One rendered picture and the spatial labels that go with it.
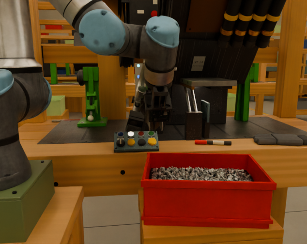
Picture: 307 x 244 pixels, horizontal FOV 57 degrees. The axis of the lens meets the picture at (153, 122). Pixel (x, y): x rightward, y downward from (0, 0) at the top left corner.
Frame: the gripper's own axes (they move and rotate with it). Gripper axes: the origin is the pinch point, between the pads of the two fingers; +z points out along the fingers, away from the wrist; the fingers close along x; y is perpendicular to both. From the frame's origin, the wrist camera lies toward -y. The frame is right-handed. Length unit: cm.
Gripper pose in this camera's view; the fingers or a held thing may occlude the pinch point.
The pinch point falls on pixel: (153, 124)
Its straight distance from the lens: 88.6
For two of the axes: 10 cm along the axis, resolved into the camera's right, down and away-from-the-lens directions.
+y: 0.9, 7.3, -6.8
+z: -0.6, 6.8, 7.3
